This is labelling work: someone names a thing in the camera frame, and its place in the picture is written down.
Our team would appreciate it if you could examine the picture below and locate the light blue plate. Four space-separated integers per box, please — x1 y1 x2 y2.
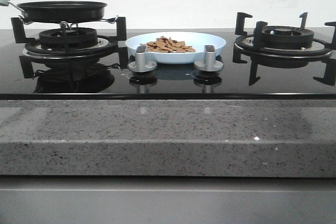
125 31 226 64

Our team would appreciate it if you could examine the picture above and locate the brown meat slices pile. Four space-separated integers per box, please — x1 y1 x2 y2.
140 36 196 53

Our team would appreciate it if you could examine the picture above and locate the black frying pan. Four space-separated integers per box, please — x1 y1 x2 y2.
1 0 107 23

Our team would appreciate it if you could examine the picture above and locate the left silver stove knob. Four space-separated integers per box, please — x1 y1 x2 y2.
128 46 157 73

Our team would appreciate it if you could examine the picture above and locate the silver stove knob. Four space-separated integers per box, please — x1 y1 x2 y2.
128 46 157 73
194 45 224 72

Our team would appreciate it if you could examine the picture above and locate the right silver stove knob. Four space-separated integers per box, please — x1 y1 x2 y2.
194 45 224 72

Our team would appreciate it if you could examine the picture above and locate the black glass gas hob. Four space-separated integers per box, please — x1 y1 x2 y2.
1 29 335 100

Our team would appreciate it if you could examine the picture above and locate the right black pan support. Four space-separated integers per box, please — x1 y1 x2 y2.
235 12 335 59

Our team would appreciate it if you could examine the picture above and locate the black pan support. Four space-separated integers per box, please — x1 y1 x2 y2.
235 12 335 59
11 16 128 62

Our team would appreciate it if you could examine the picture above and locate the left black burner head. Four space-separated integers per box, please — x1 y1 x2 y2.
39 27 98 50

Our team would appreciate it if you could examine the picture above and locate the black burner head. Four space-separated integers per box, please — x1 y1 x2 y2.
39 27 98 50
261 26 314 49

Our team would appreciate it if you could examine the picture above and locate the right black burner head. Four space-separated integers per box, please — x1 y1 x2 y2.
261 26 314 49

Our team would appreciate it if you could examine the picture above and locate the left black pan support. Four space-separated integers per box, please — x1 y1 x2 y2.
11 16 128 62

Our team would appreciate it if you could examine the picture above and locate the grey cabinet drawer front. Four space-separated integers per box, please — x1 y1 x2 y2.
1 177 335 223

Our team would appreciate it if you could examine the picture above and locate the wire pan reducer ring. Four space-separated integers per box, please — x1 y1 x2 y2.
18 14 119 31

